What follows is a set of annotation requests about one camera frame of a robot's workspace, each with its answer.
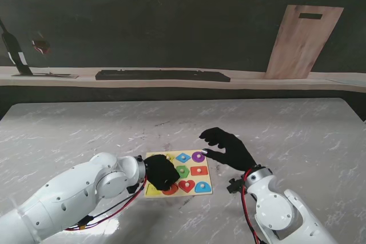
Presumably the green hexagon puzzle piece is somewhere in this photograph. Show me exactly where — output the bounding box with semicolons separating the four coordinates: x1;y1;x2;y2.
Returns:
176;165;190;179

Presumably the orange rectangle puzzle piece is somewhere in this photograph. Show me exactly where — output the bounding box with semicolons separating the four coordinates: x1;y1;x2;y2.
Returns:
189;166;209;177

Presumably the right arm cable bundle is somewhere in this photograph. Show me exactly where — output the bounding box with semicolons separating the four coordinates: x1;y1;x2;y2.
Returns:
241;171;262;244

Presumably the purple circle puzzle piece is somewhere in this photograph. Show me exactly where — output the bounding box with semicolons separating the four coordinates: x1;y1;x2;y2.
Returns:
190;151;206;163

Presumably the yellow wooden shape puzzle board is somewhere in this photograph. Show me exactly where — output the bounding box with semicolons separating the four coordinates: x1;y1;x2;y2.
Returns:
144;149;214;200

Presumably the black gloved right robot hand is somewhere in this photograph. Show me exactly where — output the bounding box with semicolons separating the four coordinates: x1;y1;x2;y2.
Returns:
199;127;257;174

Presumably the blue semicircle puzzle piece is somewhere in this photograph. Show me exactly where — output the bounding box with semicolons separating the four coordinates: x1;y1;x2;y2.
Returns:
194;181;213;194

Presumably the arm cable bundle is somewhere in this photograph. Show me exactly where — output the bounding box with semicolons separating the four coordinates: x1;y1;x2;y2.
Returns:
241;171;262;244
65;182;144;232

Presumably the flat tray under bottle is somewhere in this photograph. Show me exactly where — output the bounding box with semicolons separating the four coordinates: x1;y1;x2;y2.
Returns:
11;72;79;79

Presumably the light wooden shelf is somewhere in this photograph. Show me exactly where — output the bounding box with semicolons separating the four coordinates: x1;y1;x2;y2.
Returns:
0;66;366;94

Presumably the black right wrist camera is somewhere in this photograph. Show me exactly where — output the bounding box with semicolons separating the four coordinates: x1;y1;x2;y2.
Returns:
227;178;245;195

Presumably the blue diamond puzzle piece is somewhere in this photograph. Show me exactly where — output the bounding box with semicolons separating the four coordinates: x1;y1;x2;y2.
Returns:
174;153;192;164

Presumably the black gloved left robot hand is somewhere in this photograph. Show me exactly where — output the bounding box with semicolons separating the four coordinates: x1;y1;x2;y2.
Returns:
142;154;181;192

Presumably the dark wine bottle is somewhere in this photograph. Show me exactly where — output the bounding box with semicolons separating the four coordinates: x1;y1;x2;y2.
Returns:
0;18;34;76

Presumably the red wine glass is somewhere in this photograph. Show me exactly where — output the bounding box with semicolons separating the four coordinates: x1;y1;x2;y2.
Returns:
30;31;51;75

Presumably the red heart puzzle piece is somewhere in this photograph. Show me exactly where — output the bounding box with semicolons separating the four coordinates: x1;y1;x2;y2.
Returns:
178;179;196;194

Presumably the wooden cutting board with slot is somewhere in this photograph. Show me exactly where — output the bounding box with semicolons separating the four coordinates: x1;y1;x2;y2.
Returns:
262;5;345;80

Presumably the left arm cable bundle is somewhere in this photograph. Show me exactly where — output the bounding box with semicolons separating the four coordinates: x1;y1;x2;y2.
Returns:
65;182;144;232

